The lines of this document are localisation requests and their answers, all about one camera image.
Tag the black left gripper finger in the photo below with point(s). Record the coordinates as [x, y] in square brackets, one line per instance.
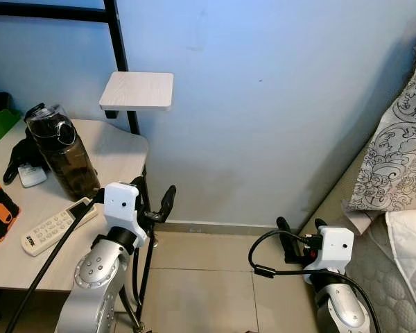
[143, 191]
[168, 200]

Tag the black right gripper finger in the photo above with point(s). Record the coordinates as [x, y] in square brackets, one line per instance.
[320, 225]
[286, 229]

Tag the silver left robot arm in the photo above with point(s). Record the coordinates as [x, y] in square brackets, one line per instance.
[97, 277]

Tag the dark transparent water bottle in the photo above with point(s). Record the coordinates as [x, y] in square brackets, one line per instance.
[66, 152]

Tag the white remote control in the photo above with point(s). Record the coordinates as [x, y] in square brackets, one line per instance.
[52, 229]

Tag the small white wooden shelf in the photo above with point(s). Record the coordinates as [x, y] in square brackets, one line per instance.
[137, 90]

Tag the small white box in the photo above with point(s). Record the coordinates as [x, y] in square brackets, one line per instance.
[32, 175]

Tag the black cloth item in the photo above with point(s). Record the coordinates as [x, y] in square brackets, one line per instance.
[21, 154]

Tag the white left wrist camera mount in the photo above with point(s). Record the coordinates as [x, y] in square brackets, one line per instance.
[121, 205]

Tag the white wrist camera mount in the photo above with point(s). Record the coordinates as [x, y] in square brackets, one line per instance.
[121, 205]
[335, 246]

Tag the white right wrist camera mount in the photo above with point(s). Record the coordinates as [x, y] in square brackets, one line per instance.
[335, 246]

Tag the black metal frame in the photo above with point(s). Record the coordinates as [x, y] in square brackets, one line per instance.
[119, 48]

